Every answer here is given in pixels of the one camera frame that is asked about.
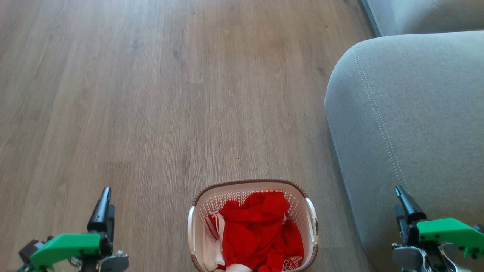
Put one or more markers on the white red-striped garment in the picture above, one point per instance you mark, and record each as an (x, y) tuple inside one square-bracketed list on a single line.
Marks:
[(211, 245)]

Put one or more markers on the red garment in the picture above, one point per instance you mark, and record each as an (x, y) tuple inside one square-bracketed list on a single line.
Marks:
[(257, 234)]

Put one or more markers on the grey fabric sofa cushion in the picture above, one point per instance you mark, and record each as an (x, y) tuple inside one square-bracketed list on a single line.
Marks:
[(427, 15)]

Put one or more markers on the teal plastic bracket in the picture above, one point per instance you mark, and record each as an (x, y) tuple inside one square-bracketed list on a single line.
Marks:
[(22, 268)]

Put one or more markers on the white plastic laundry basket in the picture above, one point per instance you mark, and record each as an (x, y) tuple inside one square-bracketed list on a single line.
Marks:
[(302, 215)]

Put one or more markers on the green silver right gripper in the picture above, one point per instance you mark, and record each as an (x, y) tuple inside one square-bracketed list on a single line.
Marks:
[(446, 231)]

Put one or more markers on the green silver left gripper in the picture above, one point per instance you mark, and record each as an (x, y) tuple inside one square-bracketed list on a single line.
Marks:
[(64, 244)]

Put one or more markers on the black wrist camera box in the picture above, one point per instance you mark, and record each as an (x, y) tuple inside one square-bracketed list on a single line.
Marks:
[(29, 249)]

